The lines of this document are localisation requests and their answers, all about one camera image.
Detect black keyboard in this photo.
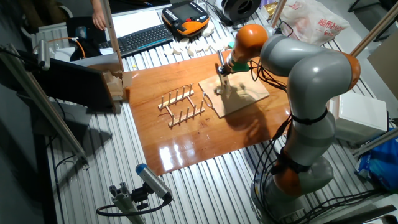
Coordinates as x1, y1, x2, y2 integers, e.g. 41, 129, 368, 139
98, 23, 174, 58

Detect black filament spool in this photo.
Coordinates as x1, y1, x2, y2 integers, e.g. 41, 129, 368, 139
221, 0, 262, 26

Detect silver camera blue end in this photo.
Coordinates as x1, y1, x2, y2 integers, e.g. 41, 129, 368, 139
135, 163, 174, 202

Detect glossy orange wooden board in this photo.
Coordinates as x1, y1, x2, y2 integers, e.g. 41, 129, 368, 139
126, 46, 344, 177

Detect black camera cable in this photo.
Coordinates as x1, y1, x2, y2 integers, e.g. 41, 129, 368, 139
95, 194, 174, 217

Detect short brown frame pole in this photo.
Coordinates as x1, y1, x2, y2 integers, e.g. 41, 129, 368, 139
269, 0, 287, 29

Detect black computer mouse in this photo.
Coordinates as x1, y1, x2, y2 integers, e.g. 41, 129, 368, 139
75, 26, 88, 40

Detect stainless steel cleaver knife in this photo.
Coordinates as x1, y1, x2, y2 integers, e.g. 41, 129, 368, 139
216, 49, 233, 99

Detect person's hand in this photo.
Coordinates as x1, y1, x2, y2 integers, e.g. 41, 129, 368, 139
91, 9, 108, 32

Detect blue plastic bag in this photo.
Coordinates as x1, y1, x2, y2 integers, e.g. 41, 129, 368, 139
354, 128, 398, 192

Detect black camera clamp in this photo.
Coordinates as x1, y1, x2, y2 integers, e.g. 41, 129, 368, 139
130, 182, 150, 210

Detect aluminium profile bracket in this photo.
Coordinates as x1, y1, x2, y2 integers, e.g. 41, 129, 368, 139
108, 182, 147, 224

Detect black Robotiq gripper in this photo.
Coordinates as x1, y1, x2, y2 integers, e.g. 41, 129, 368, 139
216, 62, 241, 77

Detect brown cardboard panel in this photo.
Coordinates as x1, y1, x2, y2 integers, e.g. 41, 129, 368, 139
366, 29, 398, 101

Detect orange cable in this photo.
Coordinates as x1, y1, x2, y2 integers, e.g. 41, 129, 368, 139
46, 36, 86, 59

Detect small wooden blocks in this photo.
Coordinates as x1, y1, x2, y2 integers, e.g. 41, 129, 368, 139
88, 62, 134, 103

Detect grey aluminium rail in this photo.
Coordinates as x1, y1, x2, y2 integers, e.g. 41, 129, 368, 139
352, 127, 398, 157

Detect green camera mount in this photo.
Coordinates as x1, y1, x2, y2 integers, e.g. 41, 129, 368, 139
228, 42, 251, 73

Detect white plastic drawer box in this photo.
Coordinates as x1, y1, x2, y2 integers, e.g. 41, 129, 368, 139
331, 91, 389, 144

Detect wooden post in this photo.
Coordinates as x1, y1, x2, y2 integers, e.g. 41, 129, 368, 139
99, 0, 124, 72

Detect bamboo cutting board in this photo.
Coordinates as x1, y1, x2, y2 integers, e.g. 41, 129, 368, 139
198, 70, 271, 119

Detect gold foil packet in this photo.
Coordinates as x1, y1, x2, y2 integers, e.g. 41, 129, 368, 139
264, 2, 279, 18

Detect black mouse pad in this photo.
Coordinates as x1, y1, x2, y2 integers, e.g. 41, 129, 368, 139
67, 17, 106, 47

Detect wooden peg rack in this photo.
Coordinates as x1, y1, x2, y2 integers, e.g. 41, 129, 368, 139
157, 83, 206, 129

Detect slanted brown frame pole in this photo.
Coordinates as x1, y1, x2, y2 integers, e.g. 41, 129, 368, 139
350, 1, 398, 58

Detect large white radish chunk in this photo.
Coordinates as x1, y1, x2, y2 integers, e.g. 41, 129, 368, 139
201, 21, 216, 38

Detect white plastic bag red print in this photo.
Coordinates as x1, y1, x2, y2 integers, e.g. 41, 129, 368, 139
278, 0, 351, 47

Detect black monitor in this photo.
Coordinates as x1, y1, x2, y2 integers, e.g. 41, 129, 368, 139
30, 57, 115, 113

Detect slanted aluminium beam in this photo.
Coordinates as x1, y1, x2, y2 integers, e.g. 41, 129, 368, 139
0, 43, 90, 170

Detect orange black teach pendant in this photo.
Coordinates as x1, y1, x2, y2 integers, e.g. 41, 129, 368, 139
161, 0, 210, 39

